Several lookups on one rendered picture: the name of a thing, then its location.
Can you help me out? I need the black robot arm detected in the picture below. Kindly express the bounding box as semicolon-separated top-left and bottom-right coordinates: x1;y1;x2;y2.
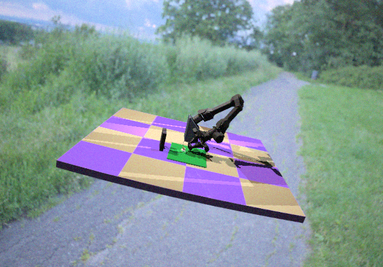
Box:
192;94;244;144

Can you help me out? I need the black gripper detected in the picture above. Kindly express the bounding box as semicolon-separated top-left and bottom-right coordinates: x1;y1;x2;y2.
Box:
190;128;212;153

